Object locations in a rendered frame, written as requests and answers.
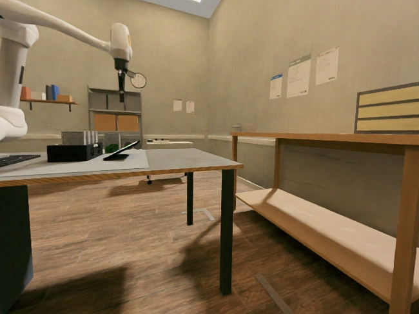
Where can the grey flat mat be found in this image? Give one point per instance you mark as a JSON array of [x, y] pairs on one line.
[[128, 159]]

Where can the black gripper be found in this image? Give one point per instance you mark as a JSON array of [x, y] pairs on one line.
[[121, 66]]

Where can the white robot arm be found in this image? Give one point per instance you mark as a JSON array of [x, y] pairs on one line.
[[18, 33]]

